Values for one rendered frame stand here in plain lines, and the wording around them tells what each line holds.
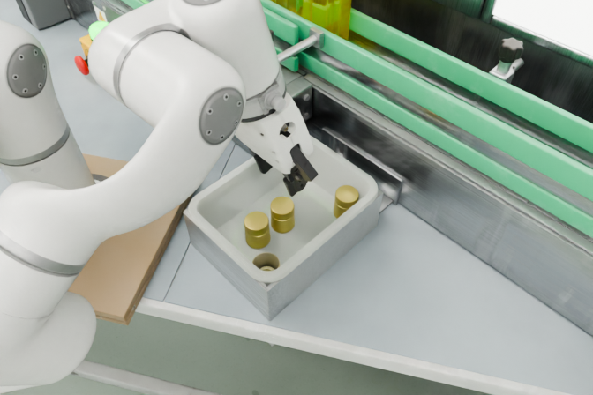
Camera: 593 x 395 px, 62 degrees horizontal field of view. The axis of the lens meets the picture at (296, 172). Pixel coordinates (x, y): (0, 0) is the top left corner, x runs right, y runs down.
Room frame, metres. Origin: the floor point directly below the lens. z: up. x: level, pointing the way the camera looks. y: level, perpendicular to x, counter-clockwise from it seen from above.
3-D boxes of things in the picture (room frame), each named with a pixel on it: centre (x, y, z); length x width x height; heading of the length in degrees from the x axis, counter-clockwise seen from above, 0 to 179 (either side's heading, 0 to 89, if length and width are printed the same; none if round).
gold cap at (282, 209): (0.44, 0.02, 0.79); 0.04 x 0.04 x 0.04
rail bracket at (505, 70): (0.56, -0.29, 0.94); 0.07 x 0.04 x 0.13; 135
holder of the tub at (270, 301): (0.45, 0.00, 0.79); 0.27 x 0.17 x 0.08; 135
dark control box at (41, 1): (1.04, 0.58, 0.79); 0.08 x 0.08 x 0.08; 45
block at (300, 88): (0.60, 0.02, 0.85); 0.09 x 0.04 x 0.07; 135
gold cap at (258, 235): (0.41, 0.05, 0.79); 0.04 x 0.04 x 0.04
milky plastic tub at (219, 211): (0.43, 0.02, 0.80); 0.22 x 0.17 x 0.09; 135
